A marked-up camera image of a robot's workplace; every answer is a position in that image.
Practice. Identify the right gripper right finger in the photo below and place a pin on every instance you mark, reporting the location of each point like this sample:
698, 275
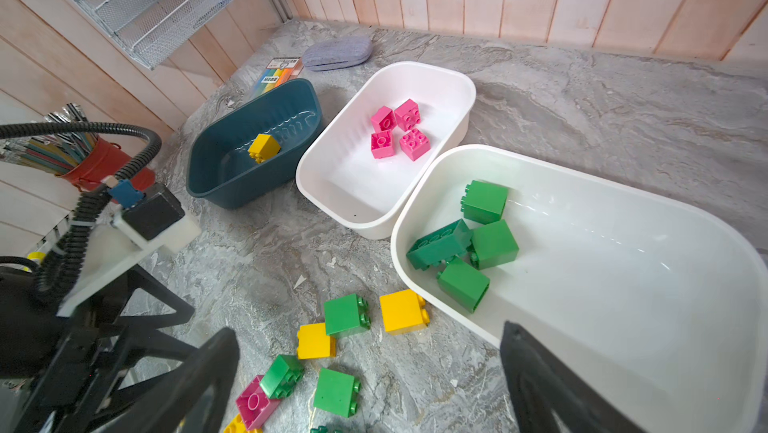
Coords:
545, 392

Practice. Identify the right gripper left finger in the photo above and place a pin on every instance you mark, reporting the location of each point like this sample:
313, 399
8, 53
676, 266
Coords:
191, 398

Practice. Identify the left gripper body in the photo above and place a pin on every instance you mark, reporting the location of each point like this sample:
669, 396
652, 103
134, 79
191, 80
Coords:
73, 367

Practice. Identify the green lego brick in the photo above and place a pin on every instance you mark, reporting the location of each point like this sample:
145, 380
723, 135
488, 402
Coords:
463, 283

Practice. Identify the green lego top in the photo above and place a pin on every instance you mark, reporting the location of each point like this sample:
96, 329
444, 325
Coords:
484, 202

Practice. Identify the green lego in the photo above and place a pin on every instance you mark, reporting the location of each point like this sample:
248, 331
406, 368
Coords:
484, 202
337, 393

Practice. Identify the yellow lego brick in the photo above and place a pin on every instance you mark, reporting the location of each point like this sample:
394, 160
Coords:
263, 148

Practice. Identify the pink lego brick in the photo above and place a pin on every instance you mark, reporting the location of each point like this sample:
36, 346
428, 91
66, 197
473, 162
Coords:
382, 144

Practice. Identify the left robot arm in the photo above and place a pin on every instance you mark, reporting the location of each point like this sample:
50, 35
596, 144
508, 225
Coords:
61, 268

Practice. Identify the yellow lego centre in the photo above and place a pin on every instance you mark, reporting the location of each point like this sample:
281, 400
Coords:
314, 342

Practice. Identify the green lego centre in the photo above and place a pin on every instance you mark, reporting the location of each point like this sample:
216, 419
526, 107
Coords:
337, 393

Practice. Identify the white bin right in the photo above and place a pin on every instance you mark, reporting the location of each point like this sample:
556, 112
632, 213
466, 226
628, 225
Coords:
661, 307

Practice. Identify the white bin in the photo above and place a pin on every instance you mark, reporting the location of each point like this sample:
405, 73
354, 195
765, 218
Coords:
366, 163
661, 307

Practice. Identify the yellow lego near bins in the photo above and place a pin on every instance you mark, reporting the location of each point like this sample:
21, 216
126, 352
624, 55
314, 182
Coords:
404, 312

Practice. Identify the red pencil cup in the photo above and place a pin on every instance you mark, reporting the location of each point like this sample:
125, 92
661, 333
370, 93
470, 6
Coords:
68, 146

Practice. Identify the teal plastic bin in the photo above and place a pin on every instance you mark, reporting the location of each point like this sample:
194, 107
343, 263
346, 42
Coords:
219, 167

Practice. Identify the white bin middle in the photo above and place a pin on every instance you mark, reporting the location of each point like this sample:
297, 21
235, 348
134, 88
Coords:
366, 163

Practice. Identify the rainbow colour card pack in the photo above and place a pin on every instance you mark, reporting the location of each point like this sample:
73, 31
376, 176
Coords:
278, 71

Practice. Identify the grey fabric pouch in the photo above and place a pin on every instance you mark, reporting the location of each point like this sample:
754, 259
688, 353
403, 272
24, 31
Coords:
338, 53

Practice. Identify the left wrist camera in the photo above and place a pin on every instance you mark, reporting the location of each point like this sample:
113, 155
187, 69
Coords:
157, 221

